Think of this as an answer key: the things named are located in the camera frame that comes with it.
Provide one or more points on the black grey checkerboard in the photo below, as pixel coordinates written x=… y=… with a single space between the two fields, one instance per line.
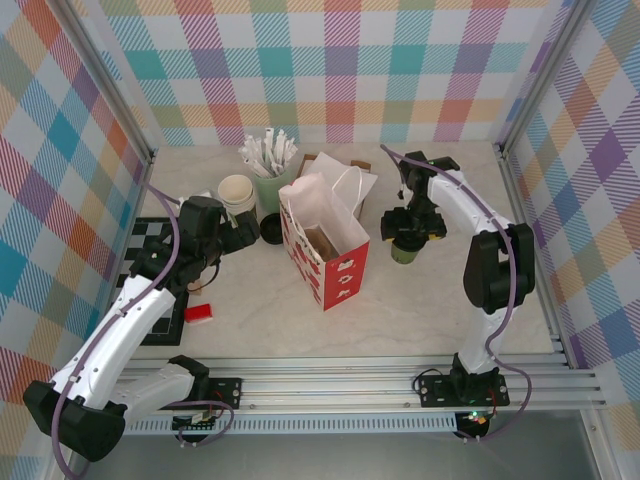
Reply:
x=165 y=325

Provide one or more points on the brown pulp cup carrier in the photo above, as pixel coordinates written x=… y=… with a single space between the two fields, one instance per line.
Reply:
x=320 y=245

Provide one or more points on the red plastic block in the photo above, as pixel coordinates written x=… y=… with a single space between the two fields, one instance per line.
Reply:
x=198 y=314

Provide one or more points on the red white paper gift bag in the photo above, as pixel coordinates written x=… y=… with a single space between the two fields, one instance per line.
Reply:
x=345 y=285

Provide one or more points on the right aluminium frame post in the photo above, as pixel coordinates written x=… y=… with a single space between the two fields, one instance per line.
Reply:
x=545 y=80

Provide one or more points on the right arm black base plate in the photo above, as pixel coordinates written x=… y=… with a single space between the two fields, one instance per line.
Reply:
x=435 y=392

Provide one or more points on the green paper coffee cup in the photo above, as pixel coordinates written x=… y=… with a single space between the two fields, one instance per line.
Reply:
x=405 y=256

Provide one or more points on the stack of green paper cups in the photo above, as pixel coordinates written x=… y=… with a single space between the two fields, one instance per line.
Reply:
x=235 y=190

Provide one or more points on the pile of white napkins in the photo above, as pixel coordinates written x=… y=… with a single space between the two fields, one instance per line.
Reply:
x=325 y=162

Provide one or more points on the right aluminium side rail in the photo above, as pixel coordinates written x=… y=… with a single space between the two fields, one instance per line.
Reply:
x=525 y=225

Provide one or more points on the aluminium mounting rail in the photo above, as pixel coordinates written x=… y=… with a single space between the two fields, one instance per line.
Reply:
x=325 y=390

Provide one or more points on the mint green holder cup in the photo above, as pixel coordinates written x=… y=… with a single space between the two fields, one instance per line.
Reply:
x=270 y=192

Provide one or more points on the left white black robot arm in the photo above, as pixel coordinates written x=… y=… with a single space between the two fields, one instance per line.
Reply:
x=115 y=340

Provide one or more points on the aluminium frame post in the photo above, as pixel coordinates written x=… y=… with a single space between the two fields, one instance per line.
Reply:
x=100 y=80
x=545 y=80

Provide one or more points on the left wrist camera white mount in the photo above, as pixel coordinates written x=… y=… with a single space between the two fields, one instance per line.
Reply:
x=206 y=193

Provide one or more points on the left aluminium frame post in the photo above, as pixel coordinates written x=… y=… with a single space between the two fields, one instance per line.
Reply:
x=100 y=80

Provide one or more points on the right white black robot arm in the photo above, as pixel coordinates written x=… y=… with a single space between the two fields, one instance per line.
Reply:
x=475 y=205

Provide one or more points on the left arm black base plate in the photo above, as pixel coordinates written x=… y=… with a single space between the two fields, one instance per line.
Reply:
x=227 y=392

